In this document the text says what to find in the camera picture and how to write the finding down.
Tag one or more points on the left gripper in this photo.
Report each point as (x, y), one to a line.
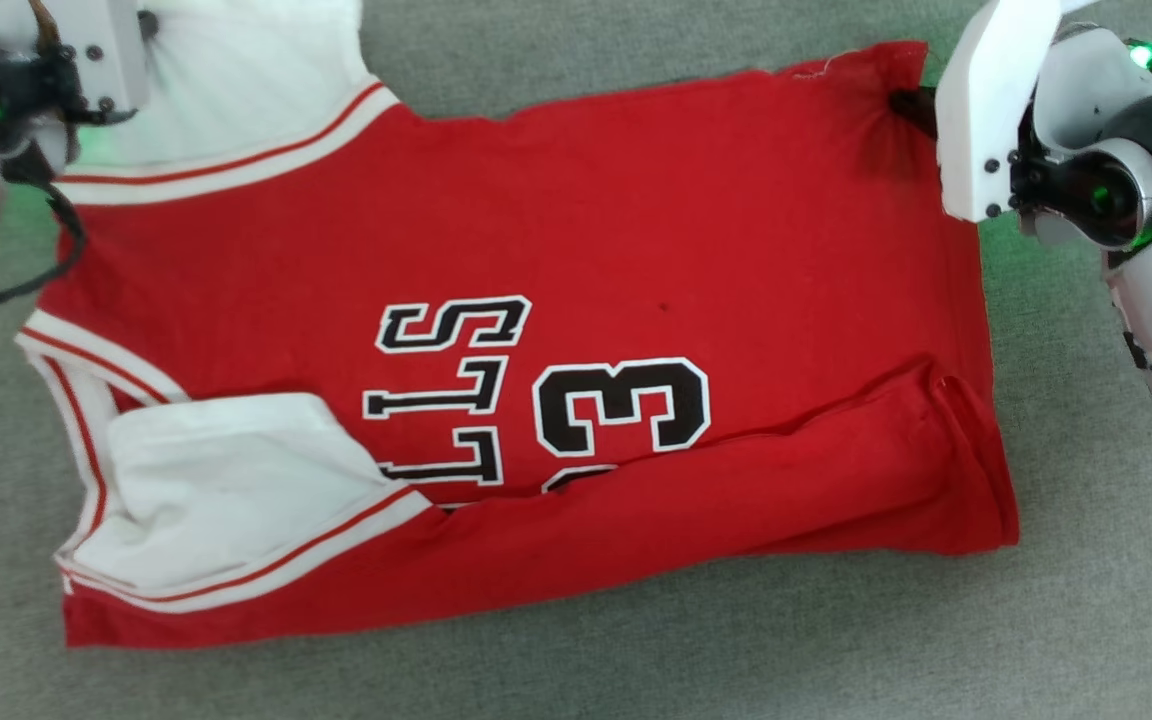
(21, 100)

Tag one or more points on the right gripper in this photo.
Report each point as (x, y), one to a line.
(1096, 190)

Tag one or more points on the red white basketball jersey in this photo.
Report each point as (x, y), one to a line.
(636, 250)

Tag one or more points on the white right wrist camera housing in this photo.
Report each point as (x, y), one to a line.
(986, 110)

